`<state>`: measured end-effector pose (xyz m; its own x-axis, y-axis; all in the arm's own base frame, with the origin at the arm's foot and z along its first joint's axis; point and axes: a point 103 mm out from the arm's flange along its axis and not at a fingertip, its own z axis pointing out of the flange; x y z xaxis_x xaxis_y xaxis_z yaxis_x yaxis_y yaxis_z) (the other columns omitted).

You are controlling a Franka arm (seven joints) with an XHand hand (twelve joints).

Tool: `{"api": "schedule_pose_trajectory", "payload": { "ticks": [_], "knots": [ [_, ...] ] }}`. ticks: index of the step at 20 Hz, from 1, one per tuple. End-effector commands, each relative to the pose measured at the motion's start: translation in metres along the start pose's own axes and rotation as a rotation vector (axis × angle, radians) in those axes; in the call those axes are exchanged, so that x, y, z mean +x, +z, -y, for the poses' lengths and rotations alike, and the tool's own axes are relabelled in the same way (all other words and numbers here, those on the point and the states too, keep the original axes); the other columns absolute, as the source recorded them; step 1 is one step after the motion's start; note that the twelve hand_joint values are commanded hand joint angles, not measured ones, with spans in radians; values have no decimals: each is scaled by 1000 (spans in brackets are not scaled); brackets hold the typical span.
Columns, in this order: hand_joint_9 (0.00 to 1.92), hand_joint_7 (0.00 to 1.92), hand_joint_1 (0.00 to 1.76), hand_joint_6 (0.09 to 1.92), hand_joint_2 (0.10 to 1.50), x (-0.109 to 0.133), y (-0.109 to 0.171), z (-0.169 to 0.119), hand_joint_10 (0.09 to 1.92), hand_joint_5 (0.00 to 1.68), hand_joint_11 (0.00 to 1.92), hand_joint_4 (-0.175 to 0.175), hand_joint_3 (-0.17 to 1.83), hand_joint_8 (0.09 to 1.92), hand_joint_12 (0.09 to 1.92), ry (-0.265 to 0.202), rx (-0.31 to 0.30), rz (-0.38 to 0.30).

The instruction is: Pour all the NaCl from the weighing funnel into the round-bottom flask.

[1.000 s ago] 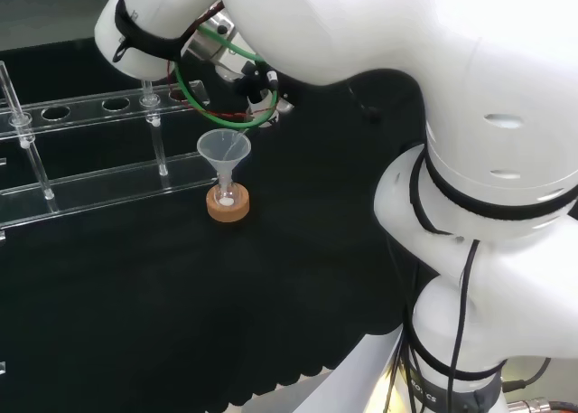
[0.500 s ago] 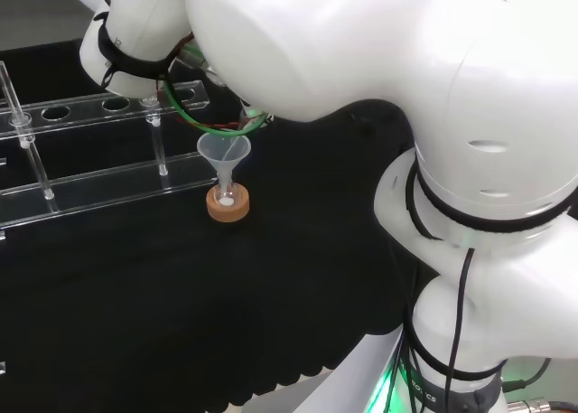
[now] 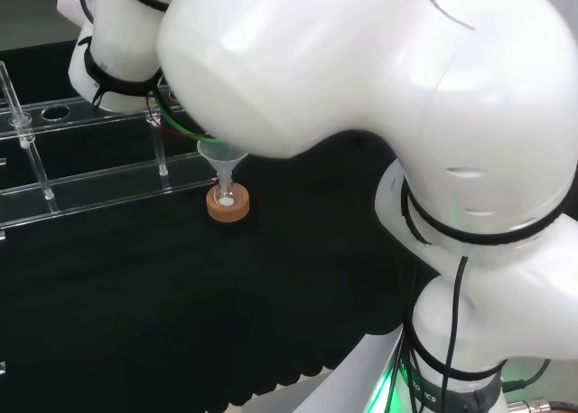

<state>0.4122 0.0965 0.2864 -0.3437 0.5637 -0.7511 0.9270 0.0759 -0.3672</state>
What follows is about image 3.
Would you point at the small glass round-bottom flask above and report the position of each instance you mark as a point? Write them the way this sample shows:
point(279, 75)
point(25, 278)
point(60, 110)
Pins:
point(225, 197)

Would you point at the translucent plastic funnel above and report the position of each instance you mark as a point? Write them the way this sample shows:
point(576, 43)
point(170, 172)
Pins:
point(226, 160)

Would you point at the clear acrylic funnel stand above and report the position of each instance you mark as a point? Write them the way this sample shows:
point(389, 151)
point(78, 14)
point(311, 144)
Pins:
point(90, 191)

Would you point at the black bench cloth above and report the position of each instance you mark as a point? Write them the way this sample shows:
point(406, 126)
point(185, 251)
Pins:
point(180, 295)

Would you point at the pale grey base plate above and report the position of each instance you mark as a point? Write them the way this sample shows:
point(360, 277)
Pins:
point(334, 377)

